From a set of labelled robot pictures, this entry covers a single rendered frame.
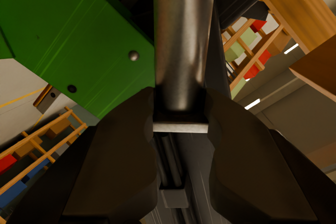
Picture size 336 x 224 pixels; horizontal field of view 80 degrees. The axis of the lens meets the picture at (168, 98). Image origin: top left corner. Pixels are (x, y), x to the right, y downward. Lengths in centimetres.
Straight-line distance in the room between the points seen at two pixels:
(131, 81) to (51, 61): 8
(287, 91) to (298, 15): 679
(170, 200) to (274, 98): 753
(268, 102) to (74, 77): 764
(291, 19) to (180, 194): 85
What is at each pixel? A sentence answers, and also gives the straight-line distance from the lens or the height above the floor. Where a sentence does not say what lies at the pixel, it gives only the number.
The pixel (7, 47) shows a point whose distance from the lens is 26.
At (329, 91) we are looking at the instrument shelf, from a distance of 56.
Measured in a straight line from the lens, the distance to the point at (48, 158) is 597.
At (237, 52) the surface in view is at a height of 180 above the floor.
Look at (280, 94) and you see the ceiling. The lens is 774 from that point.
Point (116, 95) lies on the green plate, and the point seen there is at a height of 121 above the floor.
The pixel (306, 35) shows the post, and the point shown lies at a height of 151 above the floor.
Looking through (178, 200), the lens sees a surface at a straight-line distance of 29.
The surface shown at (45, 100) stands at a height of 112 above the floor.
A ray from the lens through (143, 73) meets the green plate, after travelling 22.
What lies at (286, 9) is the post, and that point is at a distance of 99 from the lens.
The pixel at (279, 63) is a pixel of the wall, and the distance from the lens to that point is 959.
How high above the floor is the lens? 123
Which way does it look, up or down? 7 degrees up
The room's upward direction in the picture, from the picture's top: 137 degrees clockwise
